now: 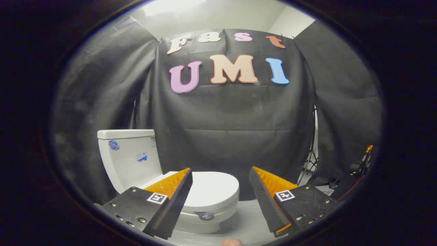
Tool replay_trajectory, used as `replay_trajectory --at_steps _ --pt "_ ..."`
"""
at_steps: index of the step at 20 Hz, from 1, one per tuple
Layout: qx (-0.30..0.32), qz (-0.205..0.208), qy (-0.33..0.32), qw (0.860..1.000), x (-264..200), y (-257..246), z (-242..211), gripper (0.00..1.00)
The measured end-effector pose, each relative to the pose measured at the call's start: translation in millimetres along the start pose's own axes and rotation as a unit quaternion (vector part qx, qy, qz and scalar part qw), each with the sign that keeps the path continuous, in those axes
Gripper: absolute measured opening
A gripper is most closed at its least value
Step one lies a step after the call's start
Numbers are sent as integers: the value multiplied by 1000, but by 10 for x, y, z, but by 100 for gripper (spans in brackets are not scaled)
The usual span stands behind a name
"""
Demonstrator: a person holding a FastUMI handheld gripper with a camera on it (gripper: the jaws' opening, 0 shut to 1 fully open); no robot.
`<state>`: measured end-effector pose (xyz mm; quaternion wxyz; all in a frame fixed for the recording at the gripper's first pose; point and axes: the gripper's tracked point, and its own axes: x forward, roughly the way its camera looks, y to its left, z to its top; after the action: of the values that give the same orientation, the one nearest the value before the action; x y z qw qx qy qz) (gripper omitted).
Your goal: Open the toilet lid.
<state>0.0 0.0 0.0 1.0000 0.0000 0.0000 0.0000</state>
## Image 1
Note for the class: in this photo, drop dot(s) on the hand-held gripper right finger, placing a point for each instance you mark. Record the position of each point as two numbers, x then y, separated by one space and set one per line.
264 205

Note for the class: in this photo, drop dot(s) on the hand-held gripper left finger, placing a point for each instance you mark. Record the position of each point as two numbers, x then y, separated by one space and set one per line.
177 205

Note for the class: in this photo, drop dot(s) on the white toilet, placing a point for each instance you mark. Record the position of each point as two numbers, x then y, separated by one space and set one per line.
129 164

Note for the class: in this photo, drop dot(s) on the white toilet tank lid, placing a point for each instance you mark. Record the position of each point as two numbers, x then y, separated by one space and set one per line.
124 133

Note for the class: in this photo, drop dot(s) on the black tripod stand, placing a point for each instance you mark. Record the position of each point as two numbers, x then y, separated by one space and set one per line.
311 153

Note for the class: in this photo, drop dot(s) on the black backdrop cloth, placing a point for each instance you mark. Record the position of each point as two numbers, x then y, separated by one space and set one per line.
232 130

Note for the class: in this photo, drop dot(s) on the black and orange tool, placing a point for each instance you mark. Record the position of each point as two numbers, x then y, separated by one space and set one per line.
363 160

